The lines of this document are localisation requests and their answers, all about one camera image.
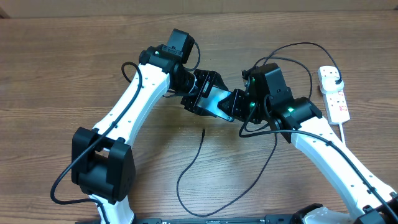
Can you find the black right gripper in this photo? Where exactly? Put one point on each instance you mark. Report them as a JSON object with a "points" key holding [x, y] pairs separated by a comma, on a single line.
{"points": [[237, 99]]}

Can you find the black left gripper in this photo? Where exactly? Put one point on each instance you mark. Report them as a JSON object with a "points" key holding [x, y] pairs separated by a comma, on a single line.
{"points": [[209, 78]]}

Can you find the blue-screen Samsung smartphone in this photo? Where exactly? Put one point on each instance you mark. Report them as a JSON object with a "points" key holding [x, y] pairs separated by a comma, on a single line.
{"points": [[210, 104]]}

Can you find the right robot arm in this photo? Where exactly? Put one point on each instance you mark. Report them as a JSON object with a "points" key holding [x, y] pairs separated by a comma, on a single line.
{"points": [[268, 98]]}

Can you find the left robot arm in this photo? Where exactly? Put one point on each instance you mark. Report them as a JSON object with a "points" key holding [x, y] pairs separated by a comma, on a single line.
{"points": [[102, 161]]}

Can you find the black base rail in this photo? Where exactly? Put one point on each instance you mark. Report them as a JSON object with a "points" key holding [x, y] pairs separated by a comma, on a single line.
{"points": [[268, 219]]}

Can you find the white power strip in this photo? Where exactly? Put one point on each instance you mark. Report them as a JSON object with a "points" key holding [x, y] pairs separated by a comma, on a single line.
{"points": [[335, 103]]}

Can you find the white USB charger plug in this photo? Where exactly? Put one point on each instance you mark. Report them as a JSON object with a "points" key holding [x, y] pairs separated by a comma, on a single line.
{"points": [[328, 85]]}

